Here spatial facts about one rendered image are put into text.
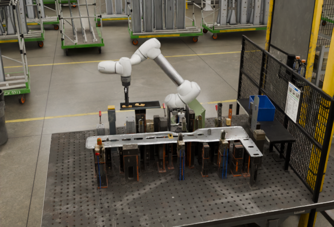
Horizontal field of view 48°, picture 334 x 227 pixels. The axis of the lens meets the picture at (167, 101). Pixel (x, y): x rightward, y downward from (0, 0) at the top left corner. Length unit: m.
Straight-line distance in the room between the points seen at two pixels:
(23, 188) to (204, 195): 2.28
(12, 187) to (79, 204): 1.73
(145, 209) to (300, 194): 1.22
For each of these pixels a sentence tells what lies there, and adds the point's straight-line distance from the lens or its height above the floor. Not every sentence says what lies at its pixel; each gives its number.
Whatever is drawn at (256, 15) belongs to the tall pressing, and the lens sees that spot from 11.04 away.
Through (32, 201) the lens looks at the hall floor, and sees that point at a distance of 4.34.
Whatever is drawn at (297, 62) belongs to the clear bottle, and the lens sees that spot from 3.38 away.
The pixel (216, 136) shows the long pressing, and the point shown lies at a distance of 3.24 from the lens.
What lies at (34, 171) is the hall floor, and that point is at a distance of 4.82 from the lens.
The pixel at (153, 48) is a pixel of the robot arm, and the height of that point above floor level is 1.56.
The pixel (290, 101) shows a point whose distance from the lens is 3.32.
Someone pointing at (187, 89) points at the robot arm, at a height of 1.16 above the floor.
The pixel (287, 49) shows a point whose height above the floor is 1.10.
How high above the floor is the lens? 2.55
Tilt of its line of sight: 23 degrees down
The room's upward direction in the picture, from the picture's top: straight up
